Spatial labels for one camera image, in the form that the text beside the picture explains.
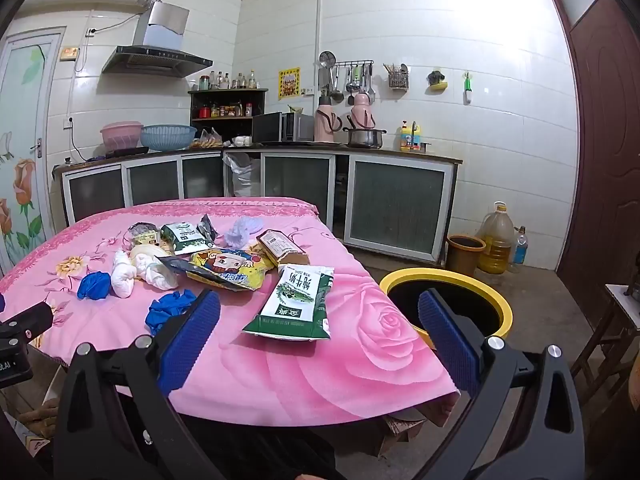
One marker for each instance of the white plastic sack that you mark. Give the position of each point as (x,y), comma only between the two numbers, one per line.
(242,175)

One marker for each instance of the blue glove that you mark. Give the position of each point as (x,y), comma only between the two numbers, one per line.
(94,285)
(165,310)

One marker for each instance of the kitchen counter cabinet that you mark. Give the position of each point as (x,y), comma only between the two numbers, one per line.
(395,200)

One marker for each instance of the silver exhaust duct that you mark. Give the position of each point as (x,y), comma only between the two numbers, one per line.
(100,2)

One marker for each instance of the pink floral tablecloth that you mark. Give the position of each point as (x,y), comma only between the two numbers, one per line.
(325,370)

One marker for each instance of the black induction cooker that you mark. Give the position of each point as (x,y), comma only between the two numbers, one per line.
(127,151)

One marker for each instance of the wooden stool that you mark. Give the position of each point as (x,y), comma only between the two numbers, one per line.
(612,330)

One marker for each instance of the yellow sponge holder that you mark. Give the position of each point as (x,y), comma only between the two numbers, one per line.
(437,82)

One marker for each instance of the silver microwave oven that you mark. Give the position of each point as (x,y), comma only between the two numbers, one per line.
(280,127)

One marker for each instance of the green white wall brush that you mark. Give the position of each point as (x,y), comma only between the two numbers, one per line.
(468,92)

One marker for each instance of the large green white milk packet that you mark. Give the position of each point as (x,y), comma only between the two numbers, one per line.
(290,310)

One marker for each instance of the small green white packet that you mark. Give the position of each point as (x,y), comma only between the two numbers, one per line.
(185,237)

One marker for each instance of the clear bag of food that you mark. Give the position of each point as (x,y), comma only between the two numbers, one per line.
(207,140)

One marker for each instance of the yellow rimmed black bin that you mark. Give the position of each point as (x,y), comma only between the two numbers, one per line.
(492,305)

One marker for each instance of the yellow dish soap bottle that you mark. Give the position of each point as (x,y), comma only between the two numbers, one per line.
(407,137)

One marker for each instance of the pink plastic basin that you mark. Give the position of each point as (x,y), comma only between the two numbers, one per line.
(121,135)

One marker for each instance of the flower painted glass door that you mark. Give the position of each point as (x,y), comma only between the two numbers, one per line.
(25,135)

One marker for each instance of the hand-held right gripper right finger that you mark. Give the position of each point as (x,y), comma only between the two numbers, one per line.
(447,342)

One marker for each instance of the orange wall box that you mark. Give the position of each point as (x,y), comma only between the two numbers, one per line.
(70,54)

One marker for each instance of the blue label plastic bottle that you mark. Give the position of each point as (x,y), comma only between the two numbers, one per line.
(519,250)

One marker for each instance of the cardboard box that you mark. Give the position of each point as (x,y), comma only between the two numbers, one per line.
(400,435)

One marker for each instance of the brown plastic bucket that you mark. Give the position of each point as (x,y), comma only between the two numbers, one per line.
(465,257)

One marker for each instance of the brown wooden door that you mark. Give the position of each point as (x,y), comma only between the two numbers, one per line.
(605,135)

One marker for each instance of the large cooking oil jug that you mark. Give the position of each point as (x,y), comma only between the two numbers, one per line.
(495,245)

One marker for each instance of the yellow wall poster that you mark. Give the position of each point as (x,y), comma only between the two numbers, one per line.
(289,83)

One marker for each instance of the steel cooking pot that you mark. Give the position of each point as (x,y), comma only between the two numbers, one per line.
(365,138)

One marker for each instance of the yellowish wrapper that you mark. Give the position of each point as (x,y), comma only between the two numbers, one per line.
(142,234)

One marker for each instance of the dark wooden spice shelf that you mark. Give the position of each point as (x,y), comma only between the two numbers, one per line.
(227,110)

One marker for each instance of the black wrapper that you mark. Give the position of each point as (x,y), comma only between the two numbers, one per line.
(172,262)

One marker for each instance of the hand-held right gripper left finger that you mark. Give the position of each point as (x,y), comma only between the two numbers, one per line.
(192,342)

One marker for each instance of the brown snack packet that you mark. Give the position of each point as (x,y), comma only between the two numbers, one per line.
(277,245)

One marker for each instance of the wall utensil rack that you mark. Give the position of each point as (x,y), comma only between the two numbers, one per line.
(350,77)

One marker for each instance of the light purple bag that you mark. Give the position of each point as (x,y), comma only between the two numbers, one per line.
(242,232)

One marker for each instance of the dark foil wrapper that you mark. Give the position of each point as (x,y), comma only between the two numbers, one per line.
(207,227)

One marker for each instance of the blue plastic basket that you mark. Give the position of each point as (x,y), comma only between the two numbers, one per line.
(167,137)

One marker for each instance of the steel range hood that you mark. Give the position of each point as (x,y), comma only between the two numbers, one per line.
(155,50)

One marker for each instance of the yellow cartoon snack bag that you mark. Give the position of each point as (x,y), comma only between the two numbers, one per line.
(230,266)

